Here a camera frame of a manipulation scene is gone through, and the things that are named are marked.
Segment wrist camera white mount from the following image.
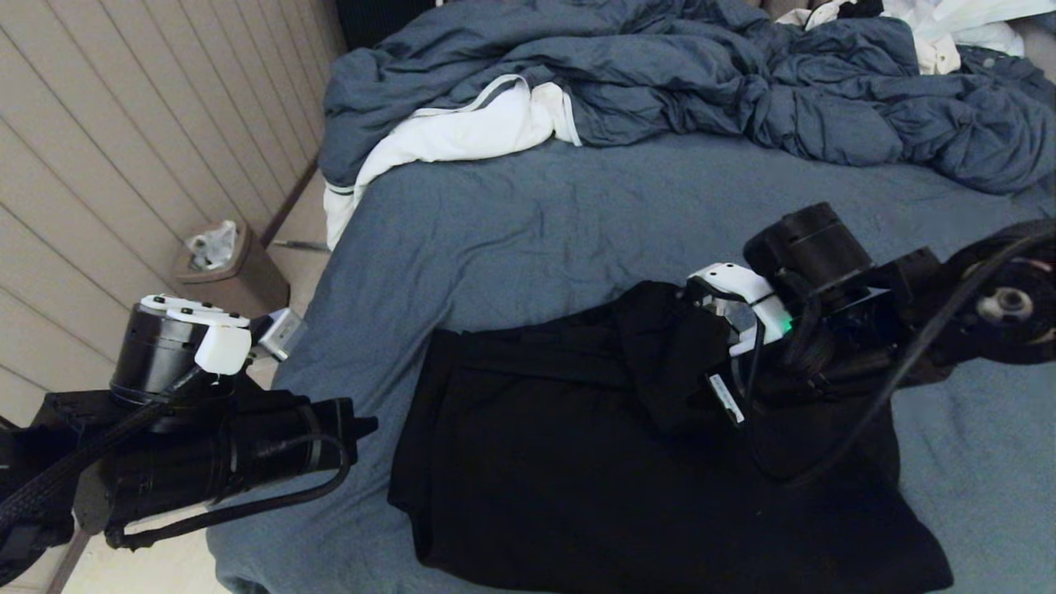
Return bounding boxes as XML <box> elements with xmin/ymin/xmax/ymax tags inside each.
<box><xmin>138</xmin><ymin>294</ymin><xmax>309</xmax><ymax>377</ymax></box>
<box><xmin>686</xmin><ymin>262</ymin><xmax>794</xmax><ymax>358</ymax></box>

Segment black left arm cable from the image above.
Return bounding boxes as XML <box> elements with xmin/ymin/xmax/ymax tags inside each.
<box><xmin>105</xmin><ymin>433</ymin><xmax>353</xmax><ymax>552</ymax></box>

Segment blue denim shirt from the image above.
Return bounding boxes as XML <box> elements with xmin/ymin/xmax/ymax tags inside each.
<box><xmin>957</xmin><ymin>45</ymin><xmax>1056</xmax><ymax>112</ymax></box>

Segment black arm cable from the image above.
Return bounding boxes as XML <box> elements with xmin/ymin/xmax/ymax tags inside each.
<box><xmin>105</xmin><ymin>433</ymin><xmax>353</xmax><ymax>552</ymax></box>
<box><xmin>730</xmin><ymin>227</ymin><xmax>1056</xmax><ymax>489</ymax></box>

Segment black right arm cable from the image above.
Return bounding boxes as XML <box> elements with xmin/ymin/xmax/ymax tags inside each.
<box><xmin>730</xmin><ymin>227</ymin><xmax>1056</xmax><ymax>489</ymax></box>

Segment brown trash bin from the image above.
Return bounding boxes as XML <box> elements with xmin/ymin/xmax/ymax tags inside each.
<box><xmin>172</xmin><ymin>221</ymin><xmax>291</xmax><ymax>320</ymax></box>

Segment white crumpled clothes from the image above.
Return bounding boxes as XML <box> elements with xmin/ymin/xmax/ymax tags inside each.
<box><xmin>775</xmin><ymin>0</ymin><xmax>1056</xmax><ymax>77</ymax></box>

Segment black zip hoodie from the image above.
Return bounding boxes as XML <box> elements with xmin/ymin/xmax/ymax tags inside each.
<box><xmin>388</xmin><ymin>280</ymin><xmax>955</xmax><ymax>594</ymax></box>

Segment white plastic bin bag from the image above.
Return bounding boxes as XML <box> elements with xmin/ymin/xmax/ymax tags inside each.
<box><xmin>186</xmin><ymin>221</ymin><xmax>240</xmax><ymax>273</ymax></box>

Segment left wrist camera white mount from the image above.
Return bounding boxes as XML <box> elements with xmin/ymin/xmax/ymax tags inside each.
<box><xmin>138</xmin><ymin>294</ymin><xmax>309</xmax><ymax>377</ymax></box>

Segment crumpled blue duvet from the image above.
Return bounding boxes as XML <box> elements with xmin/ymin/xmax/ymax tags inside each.
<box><xmin>318</xmin><ymin>0</ymin><xmax>1056</xmax><ymax>224</ymax></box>

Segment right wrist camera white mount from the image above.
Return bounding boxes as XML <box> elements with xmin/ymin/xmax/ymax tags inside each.
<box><xmin>686</xmin><ymin>262</ymin><xmax>794</xmax><ymax>358</ymax></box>

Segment blue bed sheet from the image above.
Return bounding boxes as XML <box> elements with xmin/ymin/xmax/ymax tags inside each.
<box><xmin>204</xmin><ymin>132</ymin><xmax>1056</xmax><ymax>594</ymax></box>

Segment small black garment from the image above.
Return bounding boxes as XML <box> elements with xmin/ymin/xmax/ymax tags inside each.
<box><xmin>813</xmin><ymin>0</ymin><xmax>885</xmax><ymax>21</ymax></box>

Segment white blanket with grey stripe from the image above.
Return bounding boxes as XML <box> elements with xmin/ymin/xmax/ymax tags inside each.
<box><xmin>323</xmin><ymin>74</ymin><xmax>582</xmax><ymax>251</ymax></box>

